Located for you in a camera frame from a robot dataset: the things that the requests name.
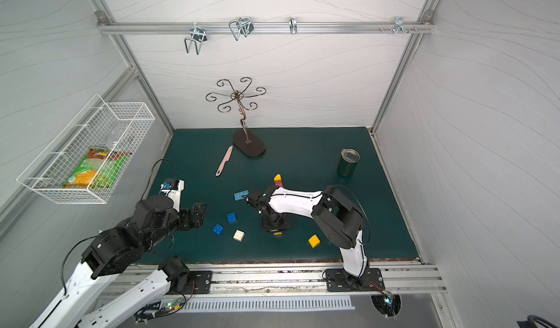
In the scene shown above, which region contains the cream lego brick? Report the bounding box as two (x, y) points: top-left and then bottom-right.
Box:
(233, 230), (245, 242)

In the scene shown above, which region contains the aluminium top rail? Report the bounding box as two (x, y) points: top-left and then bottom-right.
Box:
(98, 20), (435, 36)

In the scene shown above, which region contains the white wire basket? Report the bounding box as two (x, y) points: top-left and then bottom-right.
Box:
(17, 94), (155, 205)

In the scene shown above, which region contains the blue lego brick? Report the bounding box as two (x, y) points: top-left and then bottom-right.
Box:
(212, 224), (225, 236)
(226, 212), (237, 224)

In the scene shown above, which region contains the metal hook right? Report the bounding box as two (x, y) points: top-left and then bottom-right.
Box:
(379, 17), (418, 34)

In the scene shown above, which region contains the pink plastic knife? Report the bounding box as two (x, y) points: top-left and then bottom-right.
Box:
(215, 146), (233, 176)

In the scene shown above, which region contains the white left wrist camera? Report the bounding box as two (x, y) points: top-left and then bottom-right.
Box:
(160, 179), (185, 211)

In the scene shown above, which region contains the dark green metal tumbler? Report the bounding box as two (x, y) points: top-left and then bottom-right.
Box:
(337, 148), (360, 177)

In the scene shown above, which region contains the light blue lego plate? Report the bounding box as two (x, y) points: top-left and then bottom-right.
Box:
(234, 190), (249, 201)

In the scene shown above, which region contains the metal double hook middle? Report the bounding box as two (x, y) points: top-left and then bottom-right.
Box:
(228, 17), (255, 41)

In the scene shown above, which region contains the metal single hook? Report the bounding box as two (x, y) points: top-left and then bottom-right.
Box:
(288, 17), (298, 35)

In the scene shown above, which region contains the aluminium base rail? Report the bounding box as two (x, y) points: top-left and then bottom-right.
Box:
(87, 262), (448, 301)

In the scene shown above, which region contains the green snack bag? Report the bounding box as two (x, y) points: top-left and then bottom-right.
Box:
(63, 147), (129, 189)

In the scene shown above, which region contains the metal double hook left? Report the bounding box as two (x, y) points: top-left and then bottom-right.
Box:
(184, 26), (208, 55)

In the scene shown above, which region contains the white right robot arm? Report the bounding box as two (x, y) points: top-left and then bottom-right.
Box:
(246, 186), (385, 292)

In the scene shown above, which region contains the green table mat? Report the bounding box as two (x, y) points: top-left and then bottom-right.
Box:
(142, 128), (418, 264)

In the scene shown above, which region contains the brown metal cup tree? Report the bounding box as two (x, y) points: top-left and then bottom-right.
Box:
(205, 77), (267, 157)

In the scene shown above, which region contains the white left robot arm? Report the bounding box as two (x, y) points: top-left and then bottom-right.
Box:
(32, 195), (207, 327)

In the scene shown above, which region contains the metal double hook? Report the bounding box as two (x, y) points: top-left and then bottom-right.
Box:
(184, 26), (208, 55)
(228, 17), (255, 41)

